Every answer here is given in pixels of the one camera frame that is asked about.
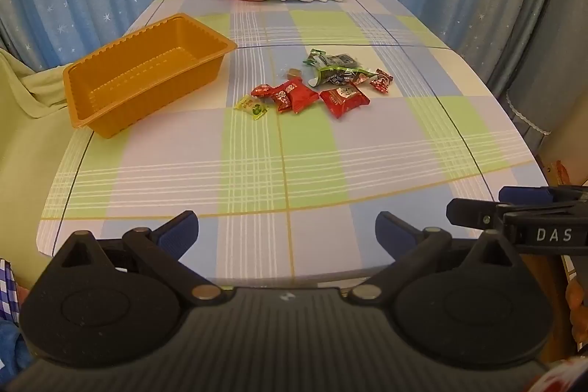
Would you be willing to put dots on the brown twist-wrapped candy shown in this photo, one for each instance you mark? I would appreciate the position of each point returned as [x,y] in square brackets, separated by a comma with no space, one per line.
[294,73]

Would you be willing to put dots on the small red candy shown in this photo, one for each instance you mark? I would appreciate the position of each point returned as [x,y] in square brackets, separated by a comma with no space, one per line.
[261,90]

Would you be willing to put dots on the green snack packet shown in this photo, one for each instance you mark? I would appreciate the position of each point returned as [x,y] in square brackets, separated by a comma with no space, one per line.
[337,76]

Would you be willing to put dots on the red packet with gold label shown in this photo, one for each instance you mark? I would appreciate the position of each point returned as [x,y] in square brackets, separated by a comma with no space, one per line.
[344,100]

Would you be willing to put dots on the yellow green candy packet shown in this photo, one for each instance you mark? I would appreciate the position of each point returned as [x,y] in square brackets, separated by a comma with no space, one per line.
[251,106]

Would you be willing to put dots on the grey curtain with lace trim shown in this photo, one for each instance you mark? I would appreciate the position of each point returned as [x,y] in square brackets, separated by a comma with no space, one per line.
[551,29]

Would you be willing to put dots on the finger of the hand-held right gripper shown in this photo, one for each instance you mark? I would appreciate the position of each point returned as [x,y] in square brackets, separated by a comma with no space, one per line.
[523,194]
[473,214]

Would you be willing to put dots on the orange plastic tray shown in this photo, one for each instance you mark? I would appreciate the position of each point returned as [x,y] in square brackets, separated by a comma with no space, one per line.
[138,75]

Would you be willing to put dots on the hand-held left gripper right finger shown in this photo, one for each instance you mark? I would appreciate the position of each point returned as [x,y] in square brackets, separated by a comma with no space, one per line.
[391,232]

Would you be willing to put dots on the checked tablecloth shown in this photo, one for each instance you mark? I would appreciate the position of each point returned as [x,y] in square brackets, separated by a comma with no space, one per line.
[298,171]

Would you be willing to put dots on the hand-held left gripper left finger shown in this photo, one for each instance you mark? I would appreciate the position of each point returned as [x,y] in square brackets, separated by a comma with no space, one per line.
[177,233]

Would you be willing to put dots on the light green cloth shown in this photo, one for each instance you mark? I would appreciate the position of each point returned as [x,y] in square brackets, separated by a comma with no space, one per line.
[27,135]

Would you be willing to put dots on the dark snack packet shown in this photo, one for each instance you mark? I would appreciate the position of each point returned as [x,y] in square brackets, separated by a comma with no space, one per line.
[335,61]

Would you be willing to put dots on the blue checked cloth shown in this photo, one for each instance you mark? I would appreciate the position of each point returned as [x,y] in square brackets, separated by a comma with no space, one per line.
[7,304]

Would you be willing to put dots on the red snack packet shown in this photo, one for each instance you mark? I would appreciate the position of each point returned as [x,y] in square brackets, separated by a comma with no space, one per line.
[284,94]
[307,96]

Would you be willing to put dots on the red white candy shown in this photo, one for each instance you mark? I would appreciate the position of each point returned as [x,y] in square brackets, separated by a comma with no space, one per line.
[381,82]

